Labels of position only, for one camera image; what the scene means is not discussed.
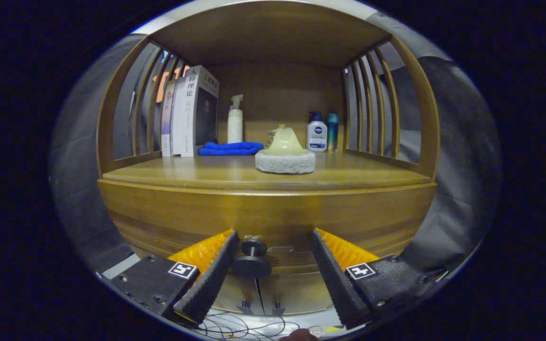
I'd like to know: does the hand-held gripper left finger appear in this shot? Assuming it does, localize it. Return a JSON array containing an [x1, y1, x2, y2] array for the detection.
[[107, 229, 239, 326]]

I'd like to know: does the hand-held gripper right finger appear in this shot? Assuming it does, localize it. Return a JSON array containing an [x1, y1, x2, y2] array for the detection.
[[311, 228, 446, 330]]

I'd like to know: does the cream cone polishing pad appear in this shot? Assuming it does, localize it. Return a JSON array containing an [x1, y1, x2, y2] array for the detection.
[[255, 124, 316, 174]]

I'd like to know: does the wooden cabinet door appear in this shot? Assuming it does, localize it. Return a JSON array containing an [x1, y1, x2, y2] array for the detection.
[[260, 272, 335, 315], [216, 272, 260, 314]]

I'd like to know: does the wooden countertop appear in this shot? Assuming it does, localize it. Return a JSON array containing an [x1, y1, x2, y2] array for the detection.
[[102, 151, 432, 192]]

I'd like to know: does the wooden cabinet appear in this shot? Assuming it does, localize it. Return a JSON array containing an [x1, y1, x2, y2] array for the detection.
[[95, 0, 440, 317]]

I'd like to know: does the folded blue cloth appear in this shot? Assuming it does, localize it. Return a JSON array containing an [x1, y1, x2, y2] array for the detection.
[[199, 141, 264, 156]]

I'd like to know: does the white lotion bottle blue cap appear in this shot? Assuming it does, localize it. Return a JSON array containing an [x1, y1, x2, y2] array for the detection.
[[306, 112, 328, 152]]

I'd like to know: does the teal slim bottle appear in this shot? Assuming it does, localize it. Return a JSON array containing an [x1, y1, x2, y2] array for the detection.
[[327, 113, 339, 152]]

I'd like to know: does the white pump bottle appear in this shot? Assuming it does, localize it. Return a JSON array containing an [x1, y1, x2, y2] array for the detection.
[[227, 94, 244, 144]]

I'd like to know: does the white book with dark cover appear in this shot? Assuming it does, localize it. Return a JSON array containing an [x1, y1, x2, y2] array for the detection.
[[172, 65, 220, 157]]

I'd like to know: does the pale purple book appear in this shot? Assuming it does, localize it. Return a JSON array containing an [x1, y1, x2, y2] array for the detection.
[[161, 78, 179, 157]]

